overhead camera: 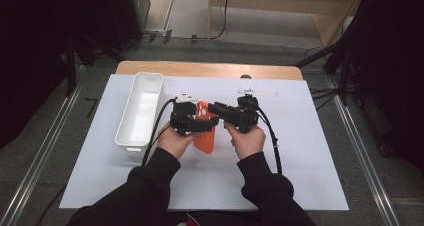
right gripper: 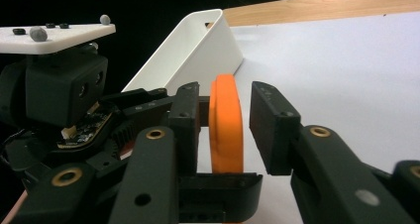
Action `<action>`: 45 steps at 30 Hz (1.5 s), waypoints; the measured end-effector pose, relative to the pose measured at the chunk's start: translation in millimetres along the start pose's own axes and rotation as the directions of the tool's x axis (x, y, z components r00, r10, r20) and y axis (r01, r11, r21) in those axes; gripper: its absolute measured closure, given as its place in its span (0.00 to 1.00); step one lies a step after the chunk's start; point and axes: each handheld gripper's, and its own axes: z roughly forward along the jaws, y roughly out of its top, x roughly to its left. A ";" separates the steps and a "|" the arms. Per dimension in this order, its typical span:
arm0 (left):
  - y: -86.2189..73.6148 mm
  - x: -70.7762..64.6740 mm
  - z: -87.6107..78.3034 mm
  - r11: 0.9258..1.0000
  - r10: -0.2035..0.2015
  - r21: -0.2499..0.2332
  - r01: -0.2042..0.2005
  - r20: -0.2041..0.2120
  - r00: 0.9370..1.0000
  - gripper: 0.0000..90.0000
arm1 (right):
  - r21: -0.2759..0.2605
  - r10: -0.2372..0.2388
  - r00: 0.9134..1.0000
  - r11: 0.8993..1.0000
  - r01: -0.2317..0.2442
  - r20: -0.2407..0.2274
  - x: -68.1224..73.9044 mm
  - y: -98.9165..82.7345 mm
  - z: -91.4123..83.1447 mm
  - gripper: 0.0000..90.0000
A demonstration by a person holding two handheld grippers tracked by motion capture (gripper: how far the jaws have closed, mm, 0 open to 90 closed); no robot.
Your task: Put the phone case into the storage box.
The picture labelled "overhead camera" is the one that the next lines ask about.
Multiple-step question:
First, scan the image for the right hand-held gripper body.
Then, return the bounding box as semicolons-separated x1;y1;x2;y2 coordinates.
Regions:
232;88;279;134

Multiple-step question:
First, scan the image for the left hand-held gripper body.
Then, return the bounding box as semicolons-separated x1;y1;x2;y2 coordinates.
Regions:
169;92;201;136

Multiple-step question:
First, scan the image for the orange phone case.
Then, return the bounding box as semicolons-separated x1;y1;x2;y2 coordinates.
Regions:
192;100;218;155

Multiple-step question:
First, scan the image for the person's left hand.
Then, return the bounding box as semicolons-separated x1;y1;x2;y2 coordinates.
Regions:
156;120;201;161

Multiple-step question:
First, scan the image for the person's right hand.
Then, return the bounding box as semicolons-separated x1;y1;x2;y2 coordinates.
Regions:
223;121;267;161

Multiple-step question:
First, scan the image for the white plastic bin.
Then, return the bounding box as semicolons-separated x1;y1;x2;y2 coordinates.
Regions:
114;71;165;158

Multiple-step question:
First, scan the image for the white table mat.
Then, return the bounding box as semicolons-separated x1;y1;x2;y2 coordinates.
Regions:
59;73;350;212

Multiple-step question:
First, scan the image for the person's dark clothing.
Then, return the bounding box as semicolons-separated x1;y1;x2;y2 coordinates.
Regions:
165;209;262;226

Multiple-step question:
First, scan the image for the red cloth patch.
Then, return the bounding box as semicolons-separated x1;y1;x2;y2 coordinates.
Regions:
185;213;201;226

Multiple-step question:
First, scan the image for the black stand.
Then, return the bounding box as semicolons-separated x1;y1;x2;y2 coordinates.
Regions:
294;40;365;111
64;32;126;98

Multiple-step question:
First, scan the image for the dark curtain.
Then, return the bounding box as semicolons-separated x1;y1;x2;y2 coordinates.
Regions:
0;0;145;150
342;0;424;174

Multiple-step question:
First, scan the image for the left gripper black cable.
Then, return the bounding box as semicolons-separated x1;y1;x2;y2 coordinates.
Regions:
141;98;177;168

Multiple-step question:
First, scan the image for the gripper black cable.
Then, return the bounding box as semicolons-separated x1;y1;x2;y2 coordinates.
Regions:
254;103;284;176
141;98;177;168

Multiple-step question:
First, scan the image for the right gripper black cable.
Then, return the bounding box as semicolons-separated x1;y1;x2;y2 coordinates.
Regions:
254;103;284;176

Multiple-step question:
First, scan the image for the aluminium floor rail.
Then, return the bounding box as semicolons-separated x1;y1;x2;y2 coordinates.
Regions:
327;75;402;226
0;81;85;226

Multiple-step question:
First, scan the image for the thin black floor cable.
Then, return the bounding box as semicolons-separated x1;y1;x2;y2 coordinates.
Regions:
34;182;72;226

